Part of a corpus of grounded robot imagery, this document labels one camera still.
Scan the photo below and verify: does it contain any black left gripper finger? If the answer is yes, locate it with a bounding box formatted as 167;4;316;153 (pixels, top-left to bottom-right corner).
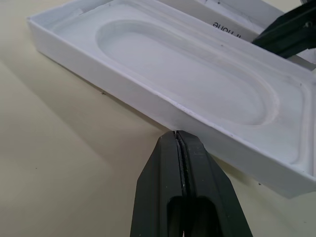
130;130;185;237
176;131;254;237
251;8;316;60

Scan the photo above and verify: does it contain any white phone box base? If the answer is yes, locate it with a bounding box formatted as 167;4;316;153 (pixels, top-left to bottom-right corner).
27;0;316;199

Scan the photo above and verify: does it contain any white printed phone box lid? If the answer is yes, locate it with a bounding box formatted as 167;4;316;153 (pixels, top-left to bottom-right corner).
194;0;316;72

